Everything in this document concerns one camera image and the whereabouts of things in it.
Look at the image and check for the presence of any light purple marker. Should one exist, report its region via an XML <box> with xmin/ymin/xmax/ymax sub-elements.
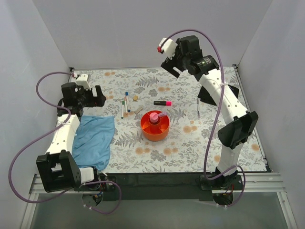
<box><xmin>158</xmin><ymin>112</ymin><xmax>167</xmax><ymax>117</ymax></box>

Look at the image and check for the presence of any pink capped glue bottle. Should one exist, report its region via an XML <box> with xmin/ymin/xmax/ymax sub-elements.
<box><xmin>149</xmin><ymin>112</ymin><xmax>159</xmax><ymax>125</ymax></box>

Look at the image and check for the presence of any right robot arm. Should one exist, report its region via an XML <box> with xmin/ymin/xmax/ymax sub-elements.
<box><xmin>158</xmin><ymin>35</ymin><xmax>258</xmax><ymax>190</ymax></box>

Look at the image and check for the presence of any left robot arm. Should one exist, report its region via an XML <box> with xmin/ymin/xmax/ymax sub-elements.
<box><xmin>36</xmin><ymin>83</ymin><xmax>106</xmax><ymax>192</ymax></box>

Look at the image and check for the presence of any green capped marker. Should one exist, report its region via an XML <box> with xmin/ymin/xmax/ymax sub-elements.
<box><xmin>121</xmin><ymin>101</ymin><xmax>125</xmax><ymax>119</ymax></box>

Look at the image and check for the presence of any orange capped marker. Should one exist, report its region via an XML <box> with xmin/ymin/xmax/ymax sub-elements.
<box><xmin>124</xmin><ymin>96</ymin><xmax>128</xmax><ymax>113</ymax></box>

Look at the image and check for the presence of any blue capped marker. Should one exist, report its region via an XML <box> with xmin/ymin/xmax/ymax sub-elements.
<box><xmin>125</xmin><ymin>91</ymin><xmax>131</xmax><ymax>112</ymax></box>

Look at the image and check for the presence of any small tan eraser block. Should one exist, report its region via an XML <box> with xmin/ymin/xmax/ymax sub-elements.
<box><xmin>133</xmin><ymin>95</ymin><xmax>139</xmax><ymax>101</ymax></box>

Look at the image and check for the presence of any silver pen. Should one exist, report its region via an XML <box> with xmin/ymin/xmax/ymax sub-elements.
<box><xmin>196</xmin><ymin>98</ymin><xmax>200</xmax><ymax>119</ymax></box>

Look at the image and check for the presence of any light blue cloth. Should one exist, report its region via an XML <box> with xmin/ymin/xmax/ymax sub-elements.
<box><xmin>72</xmin><ymin>115</ymin><xmax>115</xmax><ymax>170</ymax></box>

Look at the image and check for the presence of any black folded cloth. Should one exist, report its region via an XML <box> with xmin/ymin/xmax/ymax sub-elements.
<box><xmin>197</xmin><ymin>85</ymin><xmax>239</xmax><ymax>105</ymax></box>

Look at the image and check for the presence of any orange round divided organizer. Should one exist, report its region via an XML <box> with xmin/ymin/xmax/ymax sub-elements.
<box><xmin>140</xmin><ymin>110</ymin><xmax>170</xmax><ymax>142</ymax></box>

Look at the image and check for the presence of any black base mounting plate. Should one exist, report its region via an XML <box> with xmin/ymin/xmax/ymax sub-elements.
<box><xmin>73</xmin><ymin>173</ymin><xmax>244</xmax><ymax>201</ymax></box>

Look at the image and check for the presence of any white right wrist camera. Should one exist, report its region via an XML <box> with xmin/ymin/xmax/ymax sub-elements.
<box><xmin>157</xmin><ymin>38</ymin><xmax>178</xmax><ymax>60</ymax></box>

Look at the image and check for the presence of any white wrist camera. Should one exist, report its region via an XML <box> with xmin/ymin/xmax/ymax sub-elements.
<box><xmin>76</xmin><ymin>74</ymin><xmax>91</xmax><ymax>90</ymax></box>
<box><xmin>157</xmin><ymin>38</ymin><xmax>178</xmax><ymax>60</ymax></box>

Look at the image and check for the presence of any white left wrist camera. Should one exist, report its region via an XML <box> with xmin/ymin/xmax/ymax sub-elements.
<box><xmin>76</xmin><ymin>74</ymin><xmax>91</xmax><ymax>90</ymax></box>

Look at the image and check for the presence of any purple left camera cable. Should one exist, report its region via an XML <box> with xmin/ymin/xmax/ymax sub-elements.
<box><xmin>8</xmin><ymin>71</ymin><xmax>122</xmax><ymax>214</ymax></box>

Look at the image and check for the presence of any aluminium front rail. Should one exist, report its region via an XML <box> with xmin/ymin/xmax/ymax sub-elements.
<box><xmin>30</xmin><ymin>173</ymin><xmax>286</xmax><ymax>194</ymax></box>

